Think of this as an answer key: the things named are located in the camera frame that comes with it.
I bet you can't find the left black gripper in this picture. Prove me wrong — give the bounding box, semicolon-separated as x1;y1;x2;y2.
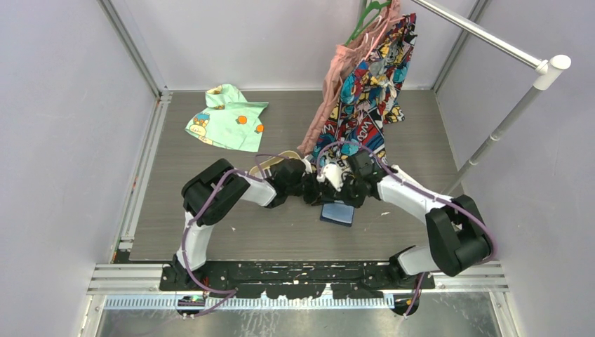
287;170;339;206

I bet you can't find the navy blue card holder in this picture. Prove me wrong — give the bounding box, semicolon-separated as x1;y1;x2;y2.
320;201;355;227

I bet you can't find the beige oval tray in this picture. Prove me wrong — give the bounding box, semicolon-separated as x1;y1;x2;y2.
248;150;302;177

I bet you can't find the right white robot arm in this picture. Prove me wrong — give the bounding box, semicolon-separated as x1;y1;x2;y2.
314;150;495;289

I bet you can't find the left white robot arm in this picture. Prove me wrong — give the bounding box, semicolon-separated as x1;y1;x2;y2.
159;155;323;295

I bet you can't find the colourful comic print garment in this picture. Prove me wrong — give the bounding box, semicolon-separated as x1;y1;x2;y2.
305;13;417;171

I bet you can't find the green cartoon child shirt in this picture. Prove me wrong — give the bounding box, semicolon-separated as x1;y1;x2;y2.
185;84;269;152

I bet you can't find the pink hanging garment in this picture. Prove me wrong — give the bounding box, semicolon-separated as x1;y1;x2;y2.
297;0;402;155

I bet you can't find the green clothes hanger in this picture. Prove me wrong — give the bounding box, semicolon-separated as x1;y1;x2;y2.
344;1;391;46

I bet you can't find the white clothes rack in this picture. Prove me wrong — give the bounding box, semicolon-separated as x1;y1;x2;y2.
418;1;571;194

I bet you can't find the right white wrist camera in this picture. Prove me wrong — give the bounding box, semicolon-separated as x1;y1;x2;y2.
316;164;345;192

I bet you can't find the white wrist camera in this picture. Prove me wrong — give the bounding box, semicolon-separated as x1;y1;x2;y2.
301;158;314;174
316;164;345;192

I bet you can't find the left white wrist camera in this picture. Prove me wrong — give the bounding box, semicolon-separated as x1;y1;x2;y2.
301;158;314;174

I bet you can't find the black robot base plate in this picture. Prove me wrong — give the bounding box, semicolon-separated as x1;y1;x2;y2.
159;260;420;299

